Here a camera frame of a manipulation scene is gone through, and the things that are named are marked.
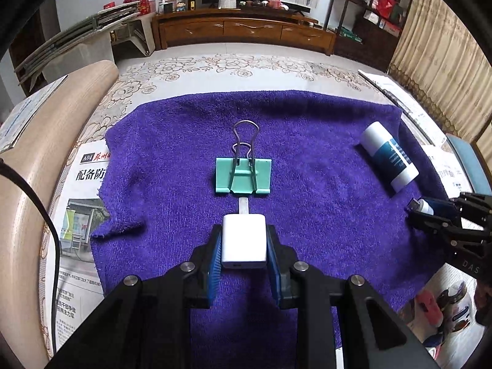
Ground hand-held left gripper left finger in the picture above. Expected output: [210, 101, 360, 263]
[46, 225, 224, 369]

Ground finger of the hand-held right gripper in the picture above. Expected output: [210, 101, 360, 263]
[407, 208, 467, 244]
[459, 191, 492, 220]

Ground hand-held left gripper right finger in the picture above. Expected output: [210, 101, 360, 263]
[266, 225, 441, 369]

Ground small blue white bottle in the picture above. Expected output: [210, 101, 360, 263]
[409, 197, 461, 220]

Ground white charger plug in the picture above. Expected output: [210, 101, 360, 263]
[222, 197, 267, 270]

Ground clear printed bottle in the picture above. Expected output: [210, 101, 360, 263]
[434, 280, 473, 350]

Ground person's right hand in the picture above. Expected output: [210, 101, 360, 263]
[474, 280, 492, 327]

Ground blue chair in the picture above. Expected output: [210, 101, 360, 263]
[446, 134, 492, 197]

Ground newspaper with bold headline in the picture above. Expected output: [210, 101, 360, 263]
[427, 147, 467, 202]

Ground purple towel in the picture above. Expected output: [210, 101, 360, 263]
[90, 90, 459, 355]

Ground large white blue bottle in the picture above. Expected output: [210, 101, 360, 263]
[360, 121, 420, 193]

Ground green binder clip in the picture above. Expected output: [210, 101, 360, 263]
[214, 121, 272, 196]

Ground folded newspaper stack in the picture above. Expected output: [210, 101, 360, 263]
[357, 69, 447, 147]

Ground newspaper with photo prints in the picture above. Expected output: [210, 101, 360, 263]
[49, 141, 113, 356]

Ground beige curtain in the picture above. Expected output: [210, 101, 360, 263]
[387, 0, 492, 145]

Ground beige bench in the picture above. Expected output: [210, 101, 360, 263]
[0, 60, 121, 356]

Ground dark open shelf unit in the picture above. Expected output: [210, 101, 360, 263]
[325, 0, 419, 73]

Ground wooden cabinet with drawers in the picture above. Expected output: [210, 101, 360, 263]
[151, 7, 338, 56]

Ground small newspaper sheet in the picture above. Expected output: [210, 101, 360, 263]
[0, 76, 69, 153]

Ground red gift boxes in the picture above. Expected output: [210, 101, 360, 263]
[104, 0, 150, 17]

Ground black cable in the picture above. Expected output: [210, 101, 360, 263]
[0, 159, 63, 354]

